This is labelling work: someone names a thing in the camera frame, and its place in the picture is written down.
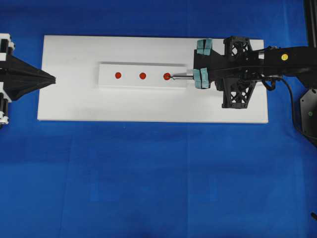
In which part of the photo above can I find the left red dot mark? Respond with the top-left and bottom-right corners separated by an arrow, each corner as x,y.
115,72 -> 122,79

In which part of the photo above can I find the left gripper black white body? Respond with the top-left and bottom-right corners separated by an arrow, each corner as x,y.
0,33 -> 16,129

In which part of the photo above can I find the middle red dot mark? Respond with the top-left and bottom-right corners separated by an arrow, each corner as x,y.
139,72 -> 147,80

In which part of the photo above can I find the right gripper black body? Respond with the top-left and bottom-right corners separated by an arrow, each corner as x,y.
209,36 -> 264,109

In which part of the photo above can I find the black aluminium frame rail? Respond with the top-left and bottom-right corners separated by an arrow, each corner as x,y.
304,0 -> 317,48

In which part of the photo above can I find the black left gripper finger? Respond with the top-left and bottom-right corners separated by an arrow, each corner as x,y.
0,80 -> 55,102
0,55 -> 56,81

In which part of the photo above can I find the small white raised plate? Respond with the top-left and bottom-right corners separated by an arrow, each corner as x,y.
98,62 -> 187,89

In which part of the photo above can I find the large white foam board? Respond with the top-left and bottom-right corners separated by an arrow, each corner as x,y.
37,35 -> 268,123

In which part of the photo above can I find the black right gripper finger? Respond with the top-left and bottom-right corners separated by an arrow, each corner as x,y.
194,39 -> 225,70
193,68 -> 224,90

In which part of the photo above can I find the right red dot mark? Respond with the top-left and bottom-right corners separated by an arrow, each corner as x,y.
163,72 -> 171,80

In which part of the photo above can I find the blue table cloth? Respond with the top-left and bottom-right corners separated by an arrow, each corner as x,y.
0,0 -> 317,238

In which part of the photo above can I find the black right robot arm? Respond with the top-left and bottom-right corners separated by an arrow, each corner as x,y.
193,36 -> 317,109

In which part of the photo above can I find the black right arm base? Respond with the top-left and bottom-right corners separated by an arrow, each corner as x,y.
299,89 -> 317,147

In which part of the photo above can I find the red handled soldering iron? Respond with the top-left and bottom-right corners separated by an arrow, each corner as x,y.
170,75 -> 194,80

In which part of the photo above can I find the red dot mark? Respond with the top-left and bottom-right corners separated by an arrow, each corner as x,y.
115,72 -> 122,79
139,72 -> 147,80
163,72 -> 171,80

